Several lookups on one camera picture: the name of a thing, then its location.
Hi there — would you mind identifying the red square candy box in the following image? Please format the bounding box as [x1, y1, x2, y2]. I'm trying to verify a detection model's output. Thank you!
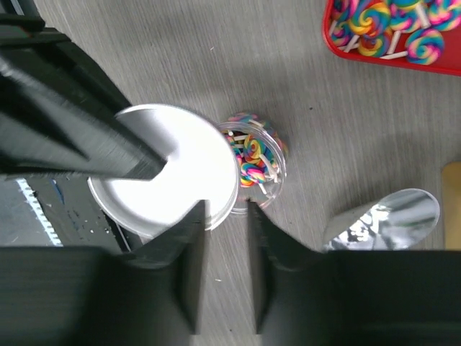
[323, 1, 460, 76]

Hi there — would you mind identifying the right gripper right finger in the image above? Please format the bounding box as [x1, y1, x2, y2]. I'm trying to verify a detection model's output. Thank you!
[247, 202, 460, 345]

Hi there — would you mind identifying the gold rectangular tin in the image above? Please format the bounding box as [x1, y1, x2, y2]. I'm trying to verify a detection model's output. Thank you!
[442, 161, 461, 251]

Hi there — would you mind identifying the white round jar lid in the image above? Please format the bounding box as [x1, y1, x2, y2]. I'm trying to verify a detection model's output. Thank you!
[88, 104, 240, 239]

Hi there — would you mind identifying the clear plastic round jar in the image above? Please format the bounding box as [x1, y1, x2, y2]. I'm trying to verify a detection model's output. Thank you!
[218, 112, 287, 215]

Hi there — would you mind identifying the silver metal scoop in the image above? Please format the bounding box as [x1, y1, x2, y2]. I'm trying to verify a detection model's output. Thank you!
[322, 188, 440, 252]

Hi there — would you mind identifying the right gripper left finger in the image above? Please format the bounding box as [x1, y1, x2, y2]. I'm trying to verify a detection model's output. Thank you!
[1, 201, 207, 345]

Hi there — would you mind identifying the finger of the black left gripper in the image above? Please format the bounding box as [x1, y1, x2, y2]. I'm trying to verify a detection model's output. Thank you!
[1, 14, 166, 180]

